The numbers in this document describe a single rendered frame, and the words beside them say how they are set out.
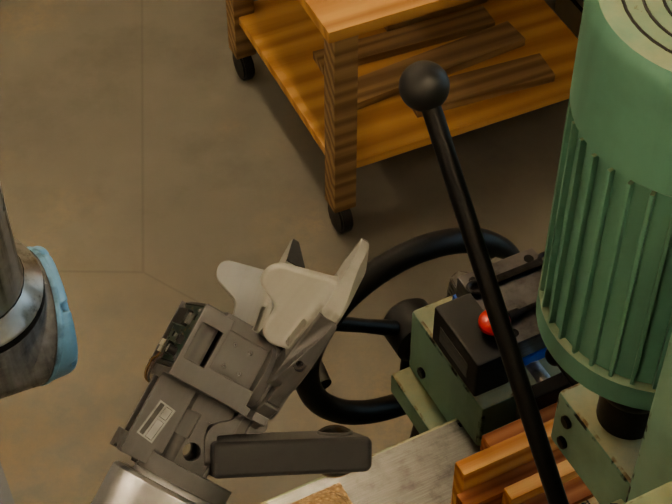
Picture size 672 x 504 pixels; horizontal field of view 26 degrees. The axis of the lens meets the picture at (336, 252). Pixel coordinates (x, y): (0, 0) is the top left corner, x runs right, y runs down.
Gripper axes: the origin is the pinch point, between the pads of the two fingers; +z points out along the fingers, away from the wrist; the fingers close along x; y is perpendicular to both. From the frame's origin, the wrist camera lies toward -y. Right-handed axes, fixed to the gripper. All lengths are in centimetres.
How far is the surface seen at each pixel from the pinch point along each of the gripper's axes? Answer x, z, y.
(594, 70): -18.5, 14.1, -3.5
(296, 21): 183, 67, -27
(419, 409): 37.5, -3.6, -27.2
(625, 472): 5.6, -3.0, -32.1
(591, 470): 10.9, -3.5, -32.3
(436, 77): -6.9, 11.9, 1.5
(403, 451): 31.6, -8.4, -25.2
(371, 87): 163, 58, -42
